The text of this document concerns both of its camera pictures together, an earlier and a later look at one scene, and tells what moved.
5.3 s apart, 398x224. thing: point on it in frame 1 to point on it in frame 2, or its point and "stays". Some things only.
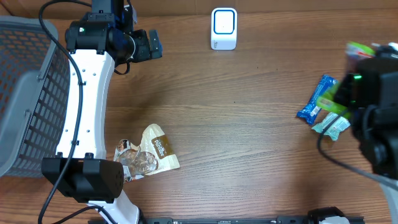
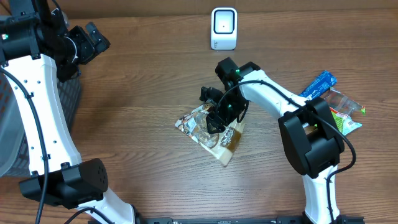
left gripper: (145, 52) to (89, 46)
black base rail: (255, 220) stays
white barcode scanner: (224, 28) stays
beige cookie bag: (153, 155) to (222, 145)
